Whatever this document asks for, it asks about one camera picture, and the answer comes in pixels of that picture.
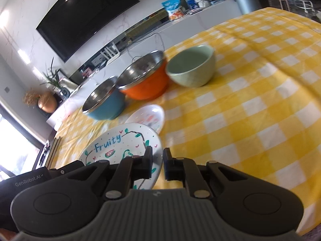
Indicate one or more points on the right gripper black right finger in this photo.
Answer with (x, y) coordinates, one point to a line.
(244, 202)

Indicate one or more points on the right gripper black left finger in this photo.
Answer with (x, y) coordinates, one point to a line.
(68, 203)

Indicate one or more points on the white Fruity painted plate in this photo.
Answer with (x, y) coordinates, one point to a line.
(123, 141)

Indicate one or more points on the blue steel-lined bowl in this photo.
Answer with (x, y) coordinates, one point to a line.
(106, 102)

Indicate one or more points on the small white sticker dish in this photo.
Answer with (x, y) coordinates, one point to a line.
(151, 115)

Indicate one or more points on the green ceramic bowl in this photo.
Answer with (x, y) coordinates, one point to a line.
(193, 67)

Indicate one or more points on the orange steel-lined bowl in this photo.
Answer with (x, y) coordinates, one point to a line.
(145, 78)

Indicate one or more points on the black pen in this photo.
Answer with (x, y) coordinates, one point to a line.
(43, 155)

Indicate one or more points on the black notebook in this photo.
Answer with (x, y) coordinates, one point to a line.
(53, 149)

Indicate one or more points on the dried flower bouquet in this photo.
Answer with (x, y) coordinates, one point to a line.
(31, 97)

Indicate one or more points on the copper acorn jar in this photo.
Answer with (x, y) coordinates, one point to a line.
(47, 102)

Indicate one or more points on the yellow white checked tablecloth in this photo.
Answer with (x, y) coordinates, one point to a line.
(260, 113)

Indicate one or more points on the green plant in blue vase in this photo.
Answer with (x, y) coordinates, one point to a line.
(52, 78)

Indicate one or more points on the white wifi router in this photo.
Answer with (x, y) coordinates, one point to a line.
(111, 53)

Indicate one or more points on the white marble tv cabinet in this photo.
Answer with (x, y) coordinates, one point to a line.
(165, 37)

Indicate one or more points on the blue snack bag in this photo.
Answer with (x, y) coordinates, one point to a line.
(173, 8)

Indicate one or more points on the black wall television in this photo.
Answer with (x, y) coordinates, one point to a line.
(71, 23)

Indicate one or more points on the white wire stool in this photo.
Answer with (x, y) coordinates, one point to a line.
(305, 5)

